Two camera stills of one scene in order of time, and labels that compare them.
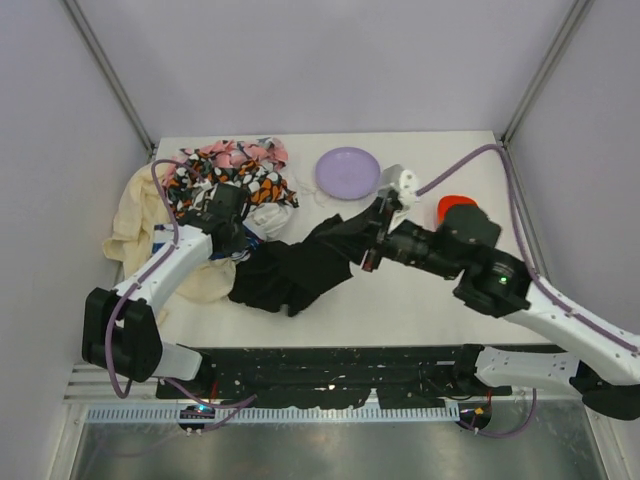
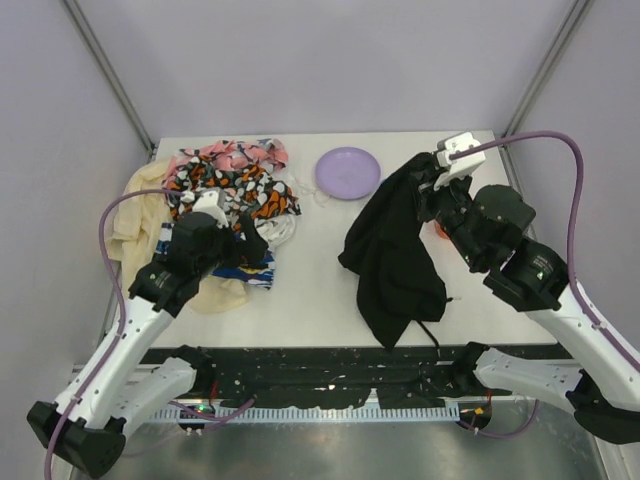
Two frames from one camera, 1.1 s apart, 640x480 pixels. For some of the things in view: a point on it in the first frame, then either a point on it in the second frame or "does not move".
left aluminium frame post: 105,68 does not move
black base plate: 316,377 does not move
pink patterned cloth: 232,153 does not move
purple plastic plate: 347,173 does not move
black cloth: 291,275 -> 397,283
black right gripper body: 377,236 -> 430,198
